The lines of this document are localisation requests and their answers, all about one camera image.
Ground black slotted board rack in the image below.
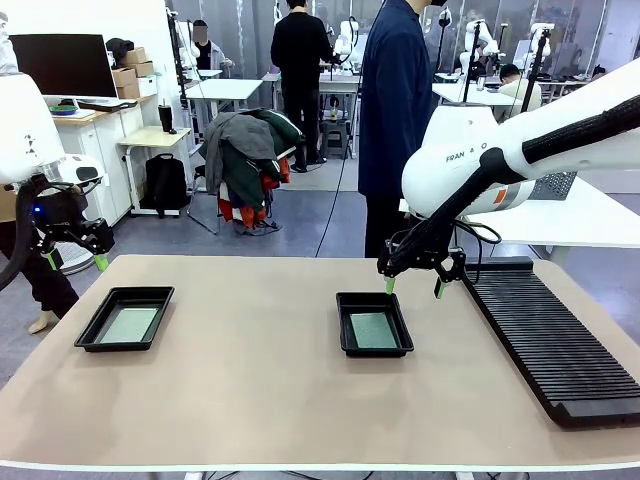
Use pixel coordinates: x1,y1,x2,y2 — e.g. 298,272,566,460
462,256,640,429

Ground black computer monitor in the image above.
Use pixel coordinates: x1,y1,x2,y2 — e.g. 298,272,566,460
8,33,120,100

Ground large white table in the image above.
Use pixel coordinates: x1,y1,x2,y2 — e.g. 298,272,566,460
398,174,640,262

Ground dark green striped jacket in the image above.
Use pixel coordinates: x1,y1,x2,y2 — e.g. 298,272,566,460
219,108,305,212

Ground grey perforated plastic basket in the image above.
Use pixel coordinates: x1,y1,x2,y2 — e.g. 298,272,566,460
528,170,579,202

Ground standing person in black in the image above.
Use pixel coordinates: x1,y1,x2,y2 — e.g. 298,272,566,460
270,0,335,174

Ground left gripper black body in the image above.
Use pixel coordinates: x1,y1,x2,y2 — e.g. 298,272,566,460
30,187,88,241

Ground seated person in beige top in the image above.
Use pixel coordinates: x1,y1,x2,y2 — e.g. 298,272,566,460
493,63,545,125

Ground right arm black cable sleeve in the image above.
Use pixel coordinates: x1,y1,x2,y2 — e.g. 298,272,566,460
377,94,640,279

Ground small wood-topped rolling table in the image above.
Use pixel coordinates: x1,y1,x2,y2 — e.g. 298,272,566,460
116,125,194,219

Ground black-jacketed person's bare hand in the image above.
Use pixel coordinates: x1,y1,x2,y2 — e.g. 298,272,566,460
28,309,58,336

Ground white office table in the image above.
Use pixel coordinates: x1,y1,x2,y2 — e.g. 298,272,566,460
183,77,265,132
430,81,524,109

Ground grey jacket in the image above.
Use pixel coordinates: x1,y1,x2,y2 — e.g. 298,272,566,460
203,111,277,197

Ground black plastic ESD tray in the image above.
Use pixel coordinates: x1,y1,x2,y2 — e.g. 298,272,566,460
335,292,416,359
73,285,176,353

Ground grey plastic stool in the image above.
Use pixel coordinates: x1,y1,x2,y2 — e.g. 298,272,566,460
318,119,352,161

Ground white perforated air purifier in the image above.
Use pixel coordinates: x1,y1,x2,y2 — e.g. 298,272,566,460
55,238,97,276

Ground black tripod pole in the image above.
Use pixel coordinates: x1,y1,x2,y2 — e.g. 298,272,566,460
458,22,482,106
519,28,552,114

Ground black backpack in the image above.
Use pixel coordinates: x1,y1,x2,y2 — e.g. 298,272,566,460
144,153,192,212

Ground person in navy coat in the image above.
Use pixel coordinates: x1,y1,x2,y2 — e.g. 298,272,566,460
358,0,434,259

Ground orange and red garment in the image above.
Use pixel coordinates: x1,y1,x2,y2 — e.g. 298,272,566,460
215,159,292,236

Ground thin black camera cable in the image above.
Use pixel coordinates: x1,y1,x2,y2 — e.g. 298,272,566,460
452,221,502,266

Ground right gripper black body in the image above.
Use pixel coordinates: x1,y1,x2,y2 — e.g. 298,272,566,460
399,234,454,274

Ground seated person in grey jacket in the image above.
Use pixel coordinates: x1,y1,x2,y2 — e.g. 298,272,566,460
191,19,235,72

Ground person in black jacket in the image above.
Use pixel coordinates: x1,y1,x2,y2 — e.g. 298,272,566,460
0,188,80,321

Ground white cabinet with wood top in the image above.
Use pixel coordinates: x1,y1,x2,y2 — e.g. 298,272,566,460
51,94,152,227

